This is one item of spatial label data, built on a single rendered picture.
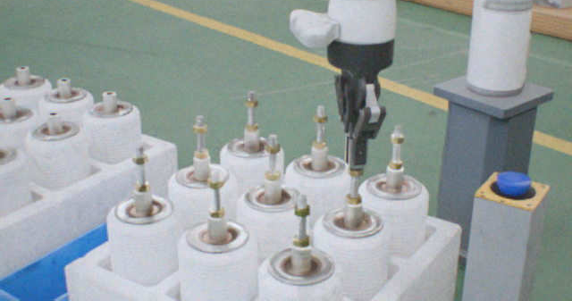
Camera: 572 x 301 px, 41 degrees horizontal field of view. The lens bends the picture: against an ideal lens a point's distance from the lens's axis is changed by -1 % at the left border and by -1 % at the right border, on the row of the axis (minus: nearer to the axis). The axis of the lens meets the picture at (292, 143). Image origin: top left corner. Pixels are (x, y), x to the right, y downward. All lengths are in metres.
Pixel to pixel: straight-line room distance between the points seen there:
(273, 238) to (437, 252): 0.23
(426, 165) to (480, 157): 0.45
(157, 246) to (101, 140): 0.38
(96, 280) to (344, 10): 0.46
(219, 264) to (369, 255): 0.18
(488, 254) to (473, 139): 0.38
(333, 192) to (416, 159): 0.69
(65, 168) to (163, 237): 0.32
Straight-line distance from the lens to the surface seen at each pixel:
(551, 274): 1.39
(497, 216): 0.91
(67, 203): 1.21
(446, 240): 1.08
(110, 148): 1.31
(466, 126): 1.28
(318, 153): 1.08
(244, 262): 0.90
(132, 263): 0.98
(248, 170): 1.12
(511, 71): 1.27
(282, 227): 0.98
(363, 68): 0.84
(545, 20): 2.87
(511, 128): 1.27
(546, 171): 1.77
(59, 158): 1.23
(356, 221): 0.94
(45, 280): 1.20
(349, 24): 0.82
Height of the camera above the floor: 0.72
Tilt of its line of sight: 24 degrees down
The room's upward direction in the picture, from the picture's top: 1 degrees clockwise
